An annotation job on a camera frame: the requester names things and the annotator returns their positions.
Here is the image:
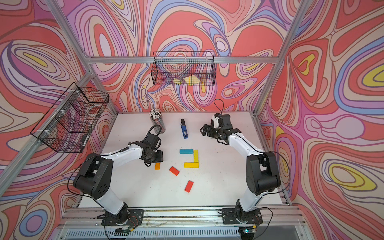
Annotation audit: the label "small red wooden block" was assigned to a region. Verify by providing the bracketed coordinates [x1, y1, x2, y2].
[169, 167, 180, 176]

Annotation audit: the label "teal wooden block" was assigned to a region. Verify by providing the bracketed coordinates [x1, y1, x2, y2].
[180, 149, 194, 154]

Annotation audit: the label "lime yellow wooden block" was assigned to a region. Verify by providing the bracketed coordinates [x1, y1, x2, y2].
[194, 150, 199, 163]

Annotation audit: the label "golden yellow wooden block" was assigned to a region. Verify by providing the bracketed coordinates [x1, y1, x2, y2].
[184, 162, 199, 169]

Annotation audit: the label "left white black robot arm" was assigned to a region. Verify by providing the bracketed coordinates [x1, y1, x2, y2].
[73, 133, 164, 226]

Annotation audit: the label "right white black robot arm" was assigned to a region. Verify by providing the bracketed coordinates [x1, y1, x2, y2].
[200, 113, 281, 225]

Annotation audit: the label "blue stapler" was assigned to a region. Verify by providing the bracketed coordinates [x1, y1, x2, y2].
[181, 119, 189, 139]

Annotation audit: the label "metal mesh pencil cup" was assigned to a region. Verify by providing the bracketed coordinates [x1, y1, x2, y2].
[149, 109, 166, 134]

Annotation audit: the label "red wooden block front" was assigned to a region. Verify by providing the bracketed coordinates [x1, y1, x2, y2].
[184, 181, 194, 193]

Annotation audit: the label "yellow sticky notes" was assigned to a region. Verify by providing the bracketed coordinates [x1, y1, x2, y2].
[173, 75, 201, 86]

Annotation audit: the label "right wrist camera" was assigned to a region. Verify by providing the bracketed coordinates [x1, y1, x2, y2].
[211, 113, 221, 129]

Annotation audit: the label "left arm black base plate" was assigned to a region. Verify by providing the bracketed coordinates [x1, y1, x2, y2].
[102, 209, 145, 227]

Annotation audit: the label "black wire basket back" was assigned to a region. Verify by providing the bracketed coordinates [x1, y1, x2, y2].
[151, 51, 217, 86]

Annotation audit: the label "black wire basket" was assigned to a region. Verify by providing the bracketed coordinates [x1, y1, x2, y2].
[30, 83, 109, 153]
[151, 51, 217, 86]

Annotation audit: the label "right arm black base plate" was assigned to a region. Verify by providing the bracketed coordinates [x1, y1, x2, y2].
[218, 207, 263, 226]

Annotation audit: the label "black wire basket left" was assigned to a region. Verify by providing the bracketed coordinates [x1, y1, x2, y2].
[30, 83, 109, 153]

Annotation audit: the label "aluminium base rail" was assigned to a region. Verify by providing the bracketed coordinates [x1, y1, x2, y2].
[53, 205, 313, 240]

